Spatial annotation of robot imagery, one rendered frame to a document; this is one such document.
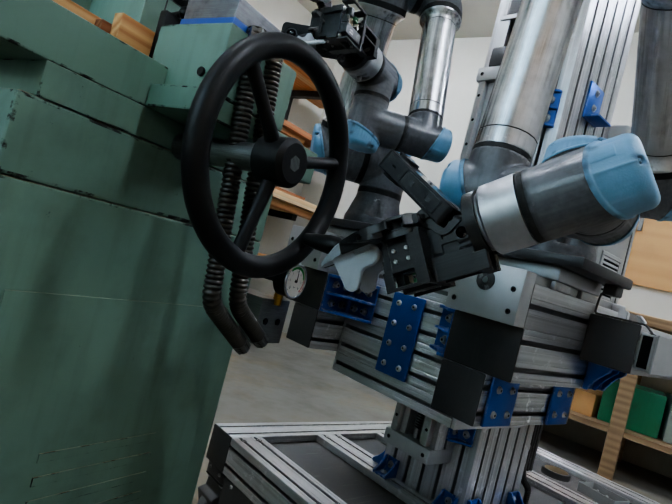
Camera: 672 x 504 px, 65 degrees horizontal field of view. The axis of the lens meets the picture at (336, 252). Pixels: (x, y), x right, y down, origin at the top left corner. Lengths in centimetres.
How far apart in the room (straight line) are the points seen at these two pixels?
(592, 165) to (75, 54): 55
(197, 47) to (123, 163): 17
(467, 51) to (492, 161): 389
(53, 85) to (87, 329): 29
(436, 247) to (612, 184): 18
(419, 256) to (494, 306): 35
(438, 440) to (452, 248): 75
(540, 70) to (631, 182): 25
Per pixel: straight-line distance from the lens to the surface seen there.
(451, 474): 133
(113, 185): 71
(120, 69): 71
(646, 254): 376
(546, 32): 75
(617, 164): 52
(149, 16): 89
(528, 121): 69
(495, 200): 53
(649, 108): 94
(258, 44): 60
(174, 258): 79
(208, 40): 72
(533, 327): 92
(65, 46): 68
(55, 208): 68
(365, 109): 108
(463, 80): 443
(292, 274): 90
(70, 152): 68
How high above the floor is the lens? 71
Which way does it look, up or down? 1 degrees up
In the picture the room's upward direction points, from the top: 15 degrees clockwise
